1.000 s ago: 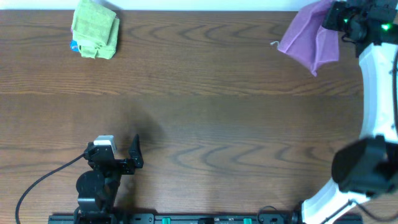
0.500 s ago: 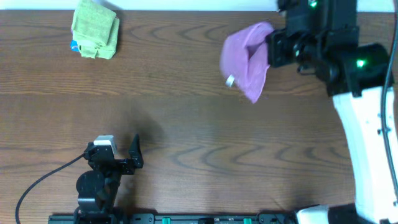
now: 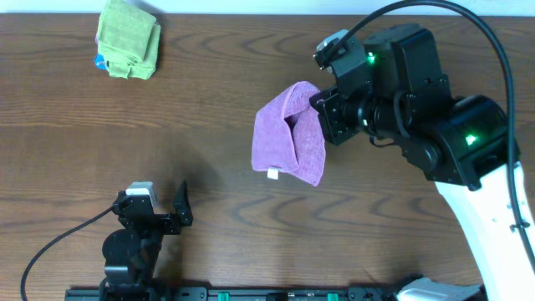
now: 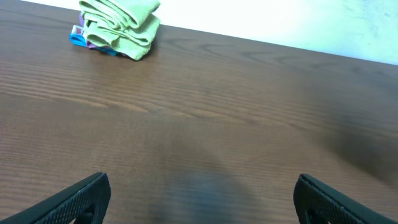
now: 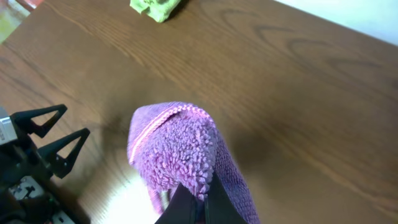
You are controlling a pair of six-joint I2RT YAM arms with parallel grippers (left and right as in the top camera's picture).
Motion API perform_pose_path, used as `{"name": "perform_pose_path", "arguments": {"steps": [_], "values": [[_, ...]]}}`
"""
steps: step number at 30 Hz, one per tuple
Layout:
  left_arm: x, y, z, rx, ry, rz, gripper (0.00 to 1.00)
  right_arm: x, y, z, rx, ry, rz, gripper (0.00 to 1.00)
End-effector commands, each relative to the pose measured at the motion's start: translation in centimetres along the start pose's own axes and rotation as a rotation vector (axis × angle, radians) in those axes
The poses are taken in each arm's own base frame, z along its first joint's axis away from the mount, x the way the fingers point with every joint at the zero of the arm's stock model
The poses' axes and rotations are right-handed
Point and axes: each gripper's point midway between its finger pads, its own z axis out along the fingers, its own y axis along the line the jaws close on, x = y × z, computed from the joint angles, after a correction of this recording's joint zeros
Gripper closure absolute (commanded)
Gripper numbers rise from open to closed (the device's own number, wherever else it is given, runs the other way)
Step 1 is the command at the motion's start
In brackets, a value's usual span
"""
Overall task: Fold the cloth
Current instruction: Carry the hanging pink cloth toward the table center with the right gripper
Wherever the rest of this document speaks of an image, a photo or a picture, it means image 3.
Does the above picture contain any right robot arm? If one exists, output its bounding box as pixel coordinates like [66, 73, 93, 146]
[310, 23, 534, 300]

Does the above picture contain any green folded cloth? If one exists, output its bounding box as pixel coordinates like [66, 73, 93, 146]
[96, 0, 156, 64]
[104, 23, 161, 80]

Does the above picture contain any purple microfiber cloth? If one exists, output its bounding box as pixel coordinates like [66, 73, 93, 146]
[251, 81, 326, 186]

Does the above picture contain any green folded cloth lower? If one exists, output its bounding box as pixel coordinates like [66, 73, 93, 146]
[104, 23, 161, 80]

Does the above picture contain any blue folded cloth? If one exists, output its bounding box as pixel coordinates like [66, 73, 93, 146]
[94, 54, 107, 70]

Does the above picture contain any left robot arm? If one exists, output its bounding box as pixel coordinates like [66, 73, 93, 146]
[99, 181, 193, 300]

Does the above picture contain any green folded cloth top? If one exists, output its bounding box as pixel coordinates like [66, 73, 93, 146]
[96, 0, 156, 64]

